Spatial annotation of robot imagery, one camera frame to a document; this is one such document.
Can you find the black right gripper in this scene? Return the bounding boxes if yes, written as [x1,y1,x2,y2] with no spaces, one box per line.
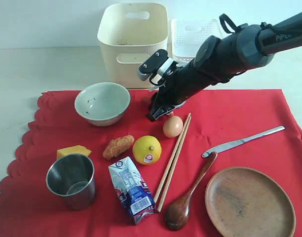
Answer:
[147,61,212,121]

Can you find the brown egg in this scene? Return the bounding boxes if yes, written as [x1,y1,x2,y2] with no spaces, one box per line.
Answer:
[163,116,184,138]

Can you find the yellow lemon with sticker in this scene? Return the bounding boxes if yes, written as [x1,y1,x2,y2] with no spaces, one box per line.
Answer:
[132,135,162,165]

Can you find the fried chicken nugget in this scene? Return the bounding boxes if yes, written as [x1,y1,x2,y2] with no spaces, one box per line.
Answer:
[103,135,134,160]

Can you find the blue white milk carton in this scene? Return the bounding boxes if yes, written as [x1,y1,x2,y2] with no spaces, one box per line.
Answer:
[108,157,156,225]

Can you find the red sausage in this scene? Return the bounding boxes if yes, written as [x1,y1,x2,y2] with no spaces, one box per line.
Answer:
[142,96,174,117]

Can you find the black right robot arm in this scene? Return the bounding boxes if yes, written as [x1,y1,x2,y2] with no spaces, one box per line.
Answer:
[138,12,302,121]

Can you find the white ceramic bowl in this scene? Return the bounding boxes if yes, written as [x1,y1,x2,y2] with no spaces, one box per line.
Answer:
[74,82,131,127]

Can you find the stainless steel table knife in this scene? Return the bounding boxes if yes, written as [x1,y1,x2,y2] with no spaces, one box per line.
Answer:
[201,126,285,158]

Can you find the red scalloped table cloth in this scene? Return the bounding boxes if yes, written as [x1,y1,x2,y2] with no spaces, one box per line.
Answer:
[0,90,302,237]

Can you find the white perforated plastic basket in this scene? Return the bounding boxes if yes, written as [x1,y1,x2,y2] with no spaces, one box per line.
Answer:
[171,19,224,63]

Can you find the cream plastic storage bin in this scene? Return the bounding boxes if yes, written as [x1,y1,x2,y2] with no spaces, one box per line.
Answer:
[97,2,169,88]

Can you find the upper wooden chopstick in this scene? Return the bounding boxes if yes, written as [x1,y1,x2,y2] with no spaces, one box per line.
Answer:
[153,113,191,203]

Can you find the wooden chopstick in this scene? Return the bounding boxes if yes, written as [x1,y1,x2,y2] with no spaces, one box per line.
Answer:
[156,116,192,213]
[153,113,191,203]

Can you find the yellow cheese wedge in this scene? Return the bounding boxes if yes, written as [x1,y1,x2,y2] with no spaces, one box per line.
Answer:
[57,145,92,159]

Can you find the lower wooden chopstick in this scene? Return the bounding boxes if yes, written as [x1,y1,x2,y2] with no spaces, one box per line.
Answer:
[156,116,192,213]

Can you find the dark wooden spoon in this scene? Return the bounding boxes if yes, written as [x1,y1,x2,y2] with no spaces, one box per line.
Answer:
[164,152,218,231]

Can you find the stainless steel cup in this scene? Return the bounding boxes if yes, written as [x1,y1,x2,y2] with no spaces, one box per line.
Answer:
[45,154,96,210]

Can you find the round wooden plate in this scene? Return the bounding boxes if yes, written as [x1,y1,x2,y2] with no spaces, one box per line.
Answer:
[205,167,296,237]

